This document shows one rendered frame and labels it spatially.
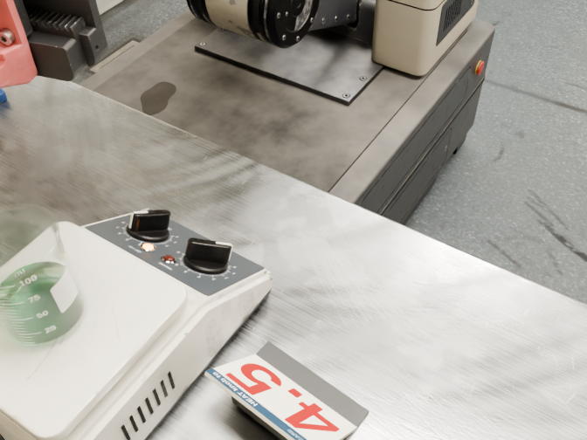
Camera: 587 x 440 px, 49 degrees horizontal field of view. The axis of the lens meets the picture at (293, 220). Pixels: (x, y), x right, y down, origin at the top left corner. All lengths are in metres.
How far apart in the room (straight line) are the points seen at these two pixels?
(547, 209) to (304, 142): 0.72
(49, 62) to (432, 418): 0.32
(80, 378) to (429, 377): 0.24
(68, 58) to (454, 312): 0.33
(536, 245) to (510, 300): 1.09
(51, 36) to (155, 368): 0.20
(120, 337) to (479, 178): 1.43
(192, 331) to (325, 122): 0.90
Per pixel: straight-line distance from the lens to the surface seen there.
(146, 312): 0.41
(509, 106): 2.00
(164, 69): 1.46
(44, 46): 0.34
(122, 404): 0.40
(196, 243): 0.46
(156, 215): 0.49
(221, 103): 1.34
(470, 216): 1.64
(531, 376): 0.50
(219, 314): 0.44
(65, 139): 0.69
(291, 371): 0.47
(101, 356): 0.40
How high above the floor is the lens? 1.16
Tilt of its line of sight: 47 degrees down
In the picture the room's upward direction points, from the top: 2 degrees counter-clockwise
